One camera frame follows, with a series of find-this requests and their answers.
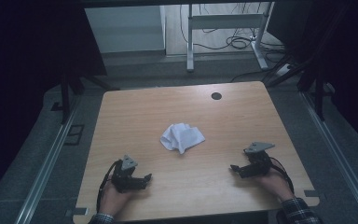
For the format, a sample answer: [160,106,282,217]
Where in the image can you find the white metal desk frame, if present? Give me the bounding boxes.
[186,1,275,74]

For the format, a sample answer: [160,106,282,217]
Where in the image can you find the dark curtain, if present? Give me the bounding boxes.
[266,0,358,154]

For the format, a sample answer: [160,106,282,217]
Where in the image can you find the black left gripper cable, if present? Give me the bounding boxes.
[95,159,123,215]

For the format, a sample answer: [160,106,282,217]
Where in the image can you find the person's right hand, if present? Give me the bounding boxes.
[255,159,296,203]

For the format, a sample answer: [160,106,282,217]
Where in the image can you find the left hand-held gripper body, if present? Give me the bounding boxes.
[110,154,145,194]

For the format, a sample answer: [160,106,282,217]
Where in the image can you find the white power strip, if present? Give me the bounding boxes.
[274,63,294,77]

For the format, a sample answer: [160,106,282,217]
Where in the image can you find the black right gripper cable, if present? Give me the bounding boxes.
[269,157,295,194]

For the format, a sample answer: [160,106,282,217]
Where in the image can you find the white partition panel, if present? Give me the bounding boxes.
[84,5,167,54]

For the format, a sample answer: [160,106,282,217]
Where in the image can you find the black rectangular floor frame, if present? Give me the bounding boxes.
[63,123,86,147]

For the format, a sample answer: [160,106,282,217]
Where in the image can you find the black metal stand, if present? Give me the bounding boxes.
[50,72,121,126]
[261,50,337,123]

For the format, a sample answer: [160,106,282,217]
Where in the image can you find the person's left hand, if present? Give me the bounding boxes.
[99,181,135,217]

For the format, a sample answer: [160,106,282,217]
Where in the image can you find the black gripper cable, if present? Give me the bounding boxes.
[95,159,123,215]
[269,157,295,194]

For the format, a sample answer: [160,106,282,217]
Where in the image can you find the black floor cables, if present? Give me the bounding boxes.
[179,3,288,63]

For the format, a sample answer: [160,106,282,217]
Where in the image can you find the white cloth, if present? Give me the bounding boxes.
[159,122,206,155]

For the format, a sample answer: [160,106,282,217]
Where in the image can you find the aluminium floor rail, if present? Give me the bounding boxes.
[13,95,82,224]
[300,91,358,224]

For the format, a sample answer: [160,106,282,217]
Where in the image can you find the grey table corner bracket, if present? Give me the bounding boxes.
[64,206,90,218]
[303,189,326,199]

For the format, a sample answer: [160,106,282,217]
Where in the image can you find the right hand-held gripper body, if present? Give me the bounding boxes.
[243,142,276,179]

